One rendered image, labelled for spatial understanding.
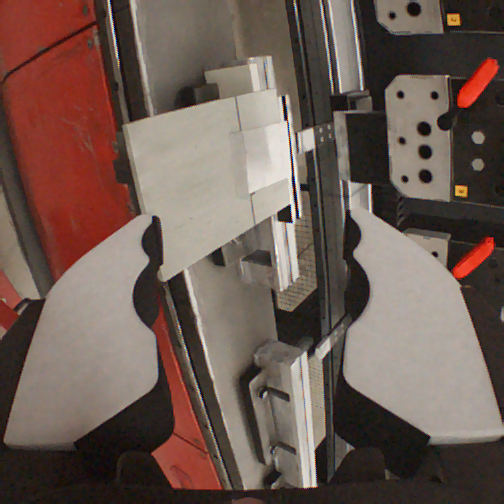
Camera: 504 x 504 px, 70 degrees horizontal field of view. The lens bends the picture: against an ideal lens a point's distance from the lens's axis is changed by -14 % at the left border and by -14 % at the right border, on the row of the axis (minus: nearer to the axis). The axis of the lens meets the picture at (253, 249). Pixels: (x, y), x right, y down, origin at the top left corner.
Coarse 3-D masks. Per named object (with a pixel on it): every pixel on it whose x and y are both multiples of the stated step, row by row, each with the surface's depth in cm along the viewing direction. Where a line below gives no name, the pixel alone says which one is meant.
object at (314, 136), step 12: (336, 96) 71; (348, 96) 70; (360, 96) 74; (336, 108) 72; (348, 108) 71; (360, 108) 72; (300, 132) 63; (312, 132) 65; (324, 132) 68; (300, 144) 63; (312, 144) 66; (336, 156) 77
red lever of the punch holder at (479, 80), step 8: (488, 64) 33; (480, 72) 34; (488, 72) 33; (496, 72) 34; (472, 80) 35; (480, 80) 34; (488, 80) 34; (464, 88) 36; (472, 88) 35; (480, 88) 35; (464, 96) 36; (472, 96) 35; (456, 104) 37; (464, 104) 36; (448, 112) 38; (456, 112) 38; (440, 120) 38; (448, 120) 38; (456, 120) 40; (440, 128) 39; (448, 128) 38
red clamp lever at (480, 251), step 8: (480, 240) 43; (488, 240) 42; (472, 248) 44; (480, 248) 42; (488, 248) 41; (464, 256) 44; (472, 256) 43; (480, 256) 42; (456, 264) 45; (464, 264) 44; (472, 264) 43; (456, 272) 45; (464, 272) 44
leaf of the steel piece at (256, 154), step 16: (256, 128) 54; (272, 128) 57; (240, 144) 50; (256, 144) 55; (272, 144) 58; (240, 160) 51; (256, 160) 56; (272, 160) 58; (240, 176) 52; (256, 176) 56; (272, 176) 59; (240, 192) 53
